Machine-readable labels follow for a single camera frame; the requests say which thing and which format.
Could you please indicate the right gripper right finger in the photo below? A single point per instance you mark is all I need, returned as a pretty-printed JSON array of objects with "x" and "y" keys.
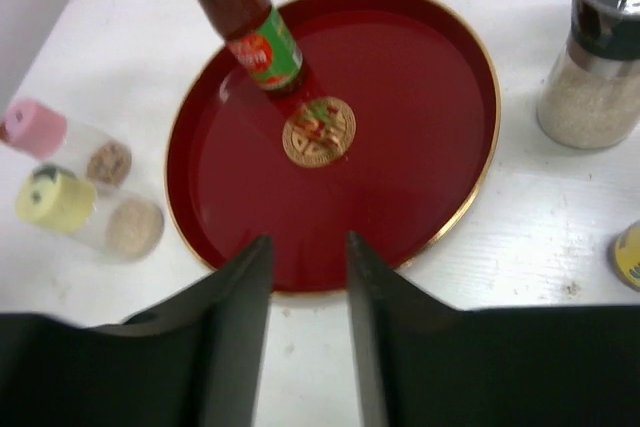
[{"x": 421, "y": 362}]

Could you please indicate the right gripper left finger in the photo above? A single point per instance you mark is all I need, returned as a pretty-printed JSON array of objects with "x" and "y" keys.
[{"x": 190, "y": 360}]

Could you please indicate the yellow cap shaker jar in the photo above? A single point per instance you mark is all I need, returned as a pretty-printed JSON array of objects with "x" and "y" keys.
[{"x": 117, "y": 223}]

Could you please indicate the small yellow label bottle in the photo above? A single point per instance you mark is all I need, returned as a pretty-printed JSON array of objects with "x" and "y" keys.
[{"x": 624, "y": 256}]

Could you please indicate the pink cap shaker jar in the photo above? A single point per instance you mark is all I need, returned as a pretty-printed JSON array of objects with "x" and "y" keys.
[{"x": 32, "y": 127}]

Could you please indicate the grinder jar black cap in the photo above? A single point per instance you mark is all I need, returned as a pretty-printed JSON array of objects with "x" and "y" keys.
[{"x": 591, "y": 97}]

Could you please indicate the chili sauce bottle green label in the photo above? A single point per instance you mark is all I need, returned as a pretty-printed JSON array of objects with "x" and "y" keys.
[{"x": 259, "y": 39}]

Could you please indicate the red round tray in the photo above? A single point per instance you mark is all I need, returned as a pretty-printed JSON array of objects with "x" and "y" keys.
[{"x": 390, "y": 135}]

